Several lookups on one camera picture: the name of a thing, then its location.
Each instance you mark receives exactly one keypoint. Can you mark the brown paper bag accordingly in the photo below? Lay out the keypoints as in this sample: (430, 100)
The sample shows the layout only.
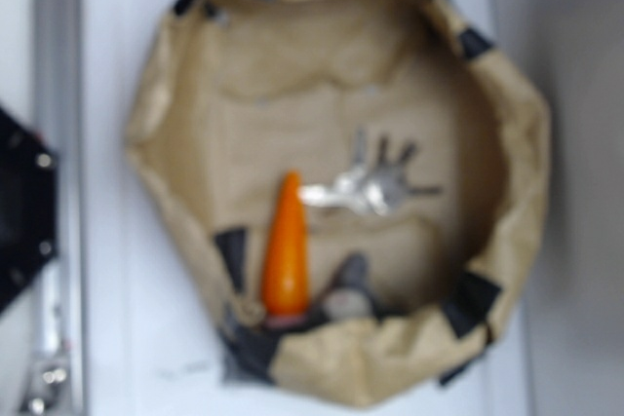
(235, 93)

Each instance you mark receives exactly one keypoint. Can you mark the silver key bunch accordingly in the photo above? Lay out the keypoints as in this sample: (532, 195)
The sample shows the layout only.
(379, 189)

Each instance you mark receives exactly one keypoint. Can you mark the dark grey pink toy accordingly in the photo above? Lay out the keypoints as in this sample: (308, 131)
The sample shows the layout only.
(349, 295)

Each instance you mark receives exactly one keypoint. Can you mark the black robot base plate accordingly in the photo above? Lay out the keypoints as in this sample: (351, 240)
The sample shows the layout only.
(29, 234)

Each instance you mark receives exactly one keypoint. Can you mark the orange plastic carrot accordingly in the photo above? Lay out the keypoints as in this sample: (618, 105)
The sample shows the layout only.
(284, 286)

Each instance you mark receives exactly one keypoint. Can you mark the aluminium frame rail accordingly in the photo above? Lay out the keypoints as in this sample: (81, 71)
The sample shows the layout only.
(58, 384)

